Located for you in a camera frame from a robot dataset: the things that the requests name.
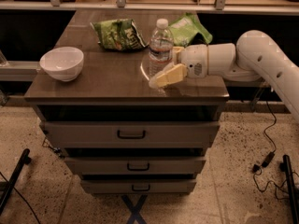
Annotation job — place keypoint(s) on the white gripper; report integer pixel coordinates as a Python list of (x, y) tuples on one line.
[(193, 61)]

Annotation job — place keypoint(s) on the clear plastic water bottle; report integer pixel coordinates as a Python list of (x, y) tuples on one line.
[(160, 47)]

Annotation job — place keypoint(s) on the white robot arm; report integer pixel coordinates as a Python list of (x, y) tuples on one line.
[(255, 55)]

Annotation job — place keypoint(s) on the light green chip bag right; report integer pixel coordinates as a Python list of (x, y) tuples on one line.
[(186, 28)]

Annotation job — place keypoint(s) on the green chip bag left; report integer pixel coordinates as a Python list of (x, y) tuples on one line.
[(119, 34)]

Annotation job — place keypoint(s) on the grey drawer cabinet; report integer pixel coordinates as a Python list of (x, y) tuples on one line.
[(112, 87)]

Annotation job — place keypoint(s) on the white ceramic bowl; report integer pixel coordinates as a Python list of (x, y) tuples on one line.
[(64, 63)]

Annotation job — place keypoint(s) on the black stand leg right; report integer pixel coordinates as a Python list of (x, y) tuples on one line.
[(286, 167)]

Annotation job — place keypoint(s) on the black stand leg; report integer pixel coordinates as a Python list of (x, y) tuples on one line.
[(286, 167), (6, 187)]

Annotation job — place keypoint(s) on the black stand leg left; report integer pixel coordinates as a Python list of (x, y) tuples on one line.
[(6, 187)]

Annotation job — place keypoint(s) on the middle drawer with handle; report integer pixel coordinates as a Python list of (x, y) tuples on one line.
[(136, 165)]

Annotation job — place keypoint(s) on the drawer with handle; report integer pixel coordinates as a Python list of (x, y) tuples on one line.
[(125, 134), (136, 165), (138, 186)]

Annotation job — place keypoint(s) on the top drawer with handle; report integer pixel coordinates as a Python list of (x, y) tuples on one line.
[(125, 134)]

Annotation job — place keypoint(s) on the bottom drawer with handle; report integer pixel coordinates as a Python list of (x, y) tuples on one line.
[(138, 186)]

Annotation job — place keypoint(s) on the metal railing frame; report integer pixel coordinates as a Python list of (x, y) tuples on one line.
[(22, 37)]

